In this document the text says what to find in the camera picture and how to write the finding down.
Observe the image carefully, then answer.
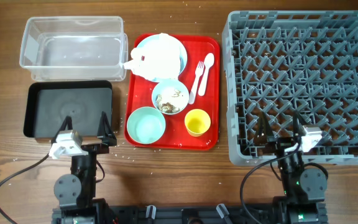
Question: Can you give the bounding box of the black plastic tray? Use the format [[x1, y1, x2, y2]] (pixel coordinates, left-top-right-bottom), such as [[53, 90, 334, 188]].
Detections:
[[23, 80, 113, 139]]

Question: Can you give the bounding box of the light blue bowl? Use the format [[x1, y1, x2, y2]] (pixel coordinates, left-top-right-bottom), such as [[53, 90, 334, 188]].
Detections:
[[152, 80, 190, 115]]

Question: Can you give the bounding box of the white plastic fork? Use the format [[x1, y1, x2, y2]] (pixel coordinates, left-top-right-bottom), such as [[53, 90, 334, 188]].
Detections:
[[188, 61, 204, 105]]

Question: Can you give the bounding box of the white paper napkin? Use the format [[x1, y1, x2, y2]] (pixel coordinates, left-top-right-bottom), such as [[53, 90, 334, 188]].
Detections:
[[122, 32, 182, 80]]

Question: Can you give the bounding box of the yellow plastic cup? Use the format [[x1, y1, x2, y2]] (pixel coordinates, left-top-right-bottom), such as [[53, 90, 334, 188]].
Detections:
[[185, 109, 211, 137]]

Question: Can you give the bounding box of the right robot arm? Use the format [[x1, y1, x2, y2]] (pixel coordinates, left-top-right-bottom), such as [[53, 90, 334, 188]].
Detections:
[[254, 111, 328, 223]]

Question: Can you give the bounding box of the food scraps and rice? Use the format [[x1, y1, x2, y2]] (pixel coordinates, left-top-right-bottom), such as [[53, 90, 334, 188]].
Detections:
[[155, 88, 183, 113]]

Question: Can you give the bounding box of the left black cable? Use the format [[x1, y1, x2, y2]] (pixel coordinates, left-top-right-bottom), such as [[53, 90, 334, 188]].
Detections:
[[0, 153, 50, 224]]

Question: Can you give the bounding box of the white plastic spoon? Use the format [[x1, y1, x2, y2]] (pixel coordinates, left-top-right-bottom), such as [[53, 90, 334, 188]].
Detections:
[[198, 53, 214, 96]]

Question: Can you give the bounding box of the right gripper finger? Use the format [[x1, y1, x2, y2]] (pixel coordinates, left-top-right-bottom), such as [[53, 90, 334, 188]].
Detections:
[[254, 111, 274, 145], [293, 111, 306, 137]]

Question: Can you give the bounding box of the mint green bowl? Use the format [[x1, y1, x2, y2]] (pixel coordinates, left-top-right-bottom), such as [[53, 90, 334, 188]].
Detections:
[[126, 106, 166, 144]]

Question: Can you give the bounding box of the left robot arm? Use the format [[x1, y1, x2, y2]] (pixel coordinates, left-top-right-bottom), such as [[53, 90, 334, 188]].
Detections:
[[49, 112, 119, 224]]

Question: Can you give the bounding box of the grey dishwasher rack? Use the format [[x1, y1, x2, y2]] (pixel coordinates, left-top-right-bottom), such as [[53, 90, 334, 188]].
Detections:
[[222, 11, 358, 166]]

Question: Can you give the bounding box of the clear plastic bin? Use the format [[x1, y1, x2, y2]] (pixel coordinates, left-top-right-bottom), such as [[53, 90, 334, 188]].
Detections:
[[19, 16, 128, 82]]

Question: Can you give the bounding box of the red serving tray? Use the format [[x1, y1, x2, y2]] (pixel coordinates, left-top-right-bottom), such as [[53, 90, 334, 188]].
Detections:
[[124, 35, 220, 151]]

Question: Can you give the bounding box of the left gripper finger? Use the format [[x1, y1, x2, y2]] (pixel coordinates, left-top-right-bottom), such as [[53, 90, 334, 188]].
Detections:
[[97, 111, 117, 146], [51, 116, 73, 144]]

